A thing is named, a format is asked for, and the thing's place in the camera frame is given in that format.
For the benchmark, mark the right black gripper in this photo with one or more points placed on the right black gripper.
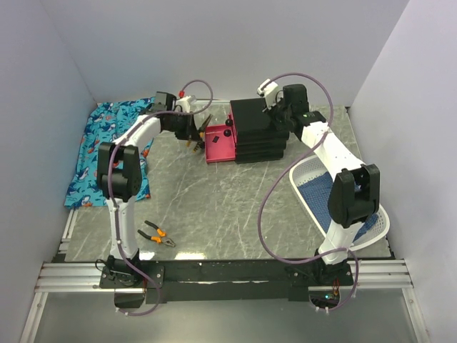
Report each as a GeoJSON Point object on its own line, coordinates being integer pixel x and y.
{"type": "Point", "coordinates": [279, 104]}

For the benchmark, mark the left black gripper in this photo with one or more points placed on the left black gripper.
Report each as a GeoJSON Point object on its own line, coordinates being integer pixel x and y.
{"type": "Point", "coordinates": [191, 132]}

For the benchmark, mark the yellow black needle-nose pliers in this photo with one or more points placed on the yellow black needle-nose pliers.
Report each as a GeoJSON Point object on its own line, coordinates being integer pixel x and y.
{"type": "Point", "coordinates": [200, 145]}

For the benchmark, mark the pink bottom drawer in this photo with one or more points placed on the pink bottom drawer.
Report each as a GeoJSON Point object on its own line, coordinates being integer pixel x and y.
{"type": "Point", "coordinates": [219, 144]}

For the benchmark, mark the pink drawer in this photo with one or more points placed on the pink drawer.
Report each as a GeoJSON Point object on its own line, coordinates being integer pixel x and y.
{"type": "Point", "coordinates": [219, 144]}
{"type": "Point", "coordinates": [229, 121]}

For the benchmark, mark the pink top drawer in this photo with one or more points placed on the pink top drawer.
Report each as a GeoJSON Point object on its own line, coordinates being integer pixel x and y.
{"type": "Point", "coordinates": [229, 121]}

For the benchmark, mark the black drawer cabinet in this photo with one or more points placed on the black drawer cabinet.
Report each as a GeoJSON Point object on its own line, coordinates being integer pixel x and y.
{"type": "Point", "coordinates": [256, 137]}

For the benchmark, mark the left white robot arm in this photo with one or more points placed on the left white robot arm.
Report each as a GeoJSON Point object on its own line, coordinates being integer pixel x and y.
{"type": "Point", "coordinates": [119, 174]}

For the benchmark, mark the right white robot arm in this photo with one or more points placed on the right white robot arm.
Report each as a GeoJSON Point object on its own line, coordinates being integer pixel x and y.
{"type": "Point", "coordinates": [355, 189]}

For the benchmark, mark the white perforated basket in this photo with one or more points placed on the white perforated basket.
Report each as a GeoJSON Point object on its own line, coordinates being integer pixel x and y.
{"type": "Point", "coordinates": [311, 168]}

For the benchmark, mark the blue checkered cloth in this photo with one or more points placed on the blue checkered cloth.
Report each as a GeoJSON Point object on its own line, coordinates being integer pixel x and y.
{"type": "Point", "coordinates": [316, 193]}

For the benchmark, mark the blue shark print cloth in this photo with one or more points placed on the blue shark print cloth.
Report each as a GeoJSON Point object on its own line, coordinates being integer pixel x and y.
{"type": "Point", "coordinates": [105, 124]}

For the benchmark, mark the orange black combination pliers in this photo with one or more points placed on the orange black combination pliers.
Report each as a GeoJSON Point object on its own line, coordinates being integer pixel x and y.
{"type": "Point", "coordinates": [161, 236]}

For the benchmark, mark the black base crossbar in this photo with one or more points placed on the black base crossbar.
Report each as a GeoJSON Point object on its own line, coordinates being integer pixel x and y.
{"type": "Point", "coordinates": [206, 280]}

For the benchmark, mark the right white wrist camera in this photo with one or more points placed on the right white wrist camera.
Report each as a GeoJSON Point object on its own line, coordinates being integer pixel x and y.
{"type": "Point", "coordinates": [268, 90]}

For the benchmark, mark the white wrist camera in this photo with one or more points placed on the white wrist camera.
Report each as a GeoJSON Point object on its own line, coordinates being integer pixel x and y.
{"type": "Point", "coordinates": [268, 90]}
{"type": "Point", "coordinates": [184, 102]}

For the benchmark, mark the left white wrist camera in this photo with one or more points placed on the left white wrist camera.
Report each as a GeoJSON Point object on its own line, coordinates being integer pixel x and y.
{"type": "Point", "coordinates": [184, 102]}

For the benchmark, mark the aluminium rail frame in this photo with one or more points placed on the aluminium rail frame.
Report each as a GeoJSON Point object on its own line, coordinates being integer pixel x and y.
{"type": "Point", "coordinates": [369, 274]}

